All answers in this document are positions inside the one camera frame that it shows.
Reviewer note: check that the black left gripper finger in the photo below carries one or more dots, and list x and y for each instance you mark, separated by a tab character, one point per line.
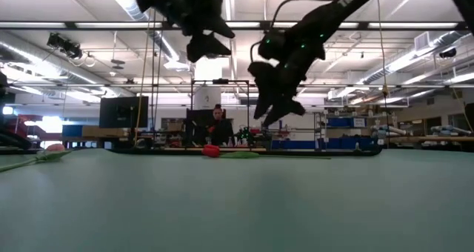
205	48
218	27

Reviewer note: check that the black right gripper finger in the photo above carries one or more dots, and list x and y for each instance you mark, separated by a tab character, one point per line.
285	108
263	105

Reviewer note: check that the red artificial tulip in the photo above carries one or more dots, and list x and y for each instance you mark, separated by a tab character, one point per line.
211	150

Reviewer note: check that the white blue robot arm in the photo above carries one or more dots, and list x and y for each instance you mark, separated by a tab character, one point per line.
450	130
385	130

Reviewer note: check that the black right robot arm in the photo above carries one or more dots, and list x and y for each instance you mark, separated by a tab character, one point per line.
333	15

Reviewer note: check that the black device green lights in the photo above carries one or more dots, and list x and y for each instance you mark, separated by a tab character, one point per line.
244	135

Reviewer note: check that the person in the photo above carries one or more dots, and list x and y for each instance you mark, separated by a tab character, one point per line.
220	129

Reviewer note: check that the blue storage bins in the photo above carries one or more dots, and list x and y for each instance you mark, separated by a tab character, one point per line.
340	122

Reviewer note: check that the blue low cabinets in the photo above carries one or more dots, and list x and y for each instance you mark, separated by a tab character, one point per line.
333	144

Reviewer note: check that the black monitor back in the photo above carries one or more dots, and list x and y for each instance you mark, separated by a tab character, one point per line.
196	126

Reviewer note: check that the small cardboard box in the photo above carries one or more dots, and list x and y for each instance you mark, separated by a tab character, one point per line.
174	126

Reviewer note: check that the black overhead beam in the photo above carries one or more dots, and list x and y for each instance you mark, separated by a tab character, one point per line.
363	25

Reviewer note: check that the black computer monitor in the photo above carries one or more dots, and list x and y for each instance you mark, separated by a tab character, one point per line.
124	113

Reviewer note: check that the teal table mat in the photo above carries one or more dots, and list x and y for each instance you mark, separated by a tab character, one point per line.
237	207

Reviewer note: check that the black ceiling projector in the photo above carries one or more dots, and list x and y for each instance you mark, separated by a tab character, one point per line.
63	44

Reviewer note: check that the wooden workbench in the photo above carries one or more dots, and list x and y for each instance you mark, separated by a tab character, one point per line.
426	138

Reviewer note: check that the white ceiling vent box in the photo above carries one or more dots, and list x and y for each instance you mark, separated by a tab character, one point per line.
422	40

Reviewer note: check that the blue crate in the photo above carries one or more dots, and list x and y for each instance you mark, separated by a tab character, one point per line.
72	131

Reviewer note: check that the black ceiling speaker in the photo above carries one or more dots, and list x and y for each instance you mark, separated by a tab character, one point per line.
448	53

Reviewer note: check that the pink artificial tulip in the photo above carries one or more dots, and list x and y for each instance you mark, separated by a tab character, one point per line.
55	147

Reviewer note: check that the red machine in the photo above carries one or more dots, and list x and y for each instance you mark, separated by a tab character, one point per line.
27	123

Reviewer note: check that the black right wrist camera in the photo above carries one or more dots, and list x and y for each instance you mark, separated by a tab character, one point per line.
272	46

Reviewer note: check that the black metal frame stand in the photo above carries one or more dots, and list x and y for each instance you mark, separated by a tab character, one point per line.
220	81

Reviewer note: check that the silver ventilation duct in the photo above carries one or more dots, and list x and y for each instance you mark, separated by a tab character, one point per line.
407	61
127	5
22	53

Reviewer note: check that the black table frame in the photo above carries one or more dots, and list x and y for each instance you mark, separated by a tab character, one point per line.
352	152

